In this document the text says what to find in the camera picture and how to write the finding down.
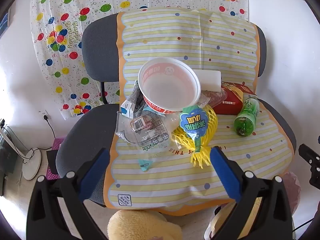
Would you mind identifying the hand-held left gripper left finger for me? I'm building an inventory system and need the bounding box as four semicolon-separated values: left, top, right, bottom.
26;147;110;240

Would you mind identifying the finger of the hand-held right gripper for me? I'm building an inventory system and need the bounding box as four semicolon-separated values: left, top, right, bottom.
298;143;320;167
309;165;320;186

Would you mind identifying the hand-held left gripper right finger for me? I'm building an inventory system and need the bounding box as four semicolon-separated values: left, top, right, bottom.
209;147;293;240

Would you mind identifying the clear plastic bag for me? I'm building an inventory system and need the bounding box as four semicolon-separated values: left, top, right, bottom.
282;171;302;220

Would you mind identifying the yellow foam net sleeve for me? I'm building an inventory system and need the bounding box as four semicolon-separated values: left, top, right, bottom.
172;104;218;169

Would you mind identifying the small teal wrapper piece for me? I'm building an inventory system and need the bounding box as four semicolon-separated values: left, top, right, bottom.
138;158;153;172

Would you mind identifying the green plastic bottle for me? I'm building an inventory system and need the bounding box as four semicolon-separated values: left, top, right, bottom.
234;92;260;137

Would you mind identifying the clear wrapper with barcode label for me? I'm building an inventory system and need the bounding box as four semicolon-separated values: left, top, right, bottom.
115;110;180;159

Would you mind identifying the red cardboard box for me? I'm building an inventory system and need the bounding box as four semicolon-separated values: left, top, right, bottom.
212;81;258;115

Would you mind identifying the small blue white carton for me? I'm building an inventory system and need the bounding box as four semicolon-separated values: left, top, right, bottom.
119;99;137;119

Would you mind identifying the clear plastic tray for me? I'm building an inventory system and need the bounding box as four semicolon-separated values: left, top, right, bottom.
200;89;228;108

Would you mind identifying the silver glitter wrapper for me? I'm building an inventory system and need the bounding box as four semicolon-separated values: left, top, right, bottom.
129;80;145;113

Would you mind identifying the white foam block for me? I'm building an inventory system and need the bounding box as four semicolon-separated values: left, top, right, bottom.
194;69;222;92

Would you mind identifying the white instant noodle bowl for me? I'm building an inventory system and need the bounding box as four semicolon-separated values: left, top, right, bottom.
137;57;202;115

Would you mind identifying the black box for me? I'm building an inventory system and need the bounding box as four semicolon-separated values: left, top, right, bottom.
47;150;59;174

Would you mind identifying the purple plastic stool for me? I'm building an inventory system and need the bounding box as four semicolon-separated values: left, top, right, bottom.
46;136;67;180

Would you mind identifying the white slipper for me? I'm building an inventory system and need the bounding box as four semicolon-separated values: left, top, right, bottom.
204;204;233;240

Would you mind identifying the white fan stand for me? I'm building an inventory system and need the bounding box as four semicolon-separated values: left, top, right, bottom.
0;126;42;181

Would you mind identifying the dark cabinet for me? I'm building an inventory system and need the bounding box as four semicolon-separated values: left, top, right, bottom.
0;119;18;176

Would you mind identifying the grey office chair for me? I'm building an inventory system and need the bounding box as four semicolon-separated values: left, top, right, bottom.
55;12;297;207

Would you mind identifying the yellow striped dotted sheet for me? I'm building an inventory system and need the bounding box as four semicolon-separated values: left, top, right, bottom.
104;6;295;217

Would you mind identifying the balloon printed plastic tablecloth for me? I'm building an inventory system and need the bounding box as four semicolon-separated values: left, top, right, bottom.
29;0;250;118

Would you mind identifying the black floor cable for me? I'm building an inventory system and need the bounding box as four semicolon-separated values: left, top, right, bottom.
293;217;316;233

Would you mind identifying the black power cord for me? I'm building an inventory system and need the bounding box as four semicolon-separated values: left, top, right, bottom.
44;115;57;139

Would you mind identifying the dark wall picture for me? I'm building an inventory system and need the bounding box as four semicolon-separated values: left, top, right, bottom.
0;7;12;34

